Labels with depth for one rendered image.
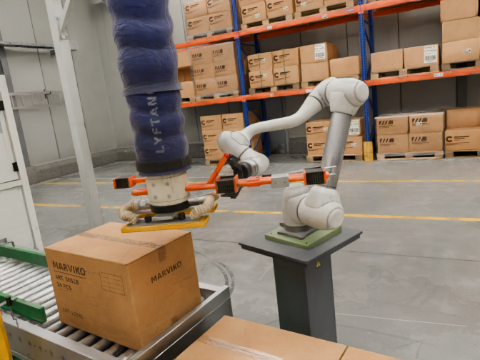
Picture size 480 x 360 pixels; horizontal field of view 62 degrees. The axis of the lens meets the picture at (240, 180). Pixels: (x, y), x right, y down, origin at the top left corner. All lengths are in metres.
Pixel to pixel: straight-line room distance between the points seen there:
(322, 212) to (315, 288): 0.51
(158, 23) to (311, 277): 1.46
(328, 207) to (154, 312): 0.93
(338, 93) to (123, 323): 1.43
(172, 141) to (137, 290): 0.63
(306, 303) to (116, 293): 1.01
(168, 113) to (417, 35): 8.52
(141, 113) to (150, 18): 0.34
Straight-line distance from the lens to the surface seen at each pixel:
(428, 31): 9.76
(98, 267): 1.85
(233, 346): 1.79
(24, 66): 12.20
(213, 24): 9.80
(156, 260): 1.80
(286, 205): 2.16
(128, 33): 1.58
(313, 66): 8.80
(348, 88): 2.01
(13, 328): 2.37
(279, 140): 10.52
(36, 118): 12.14
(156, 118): 1.56
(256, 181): 1.58
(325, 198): 1.98
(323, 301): 2.38
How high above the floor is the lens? 1.54
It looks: 11 degrees down
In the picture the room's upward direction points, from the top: 7 degrees counter-clockwise
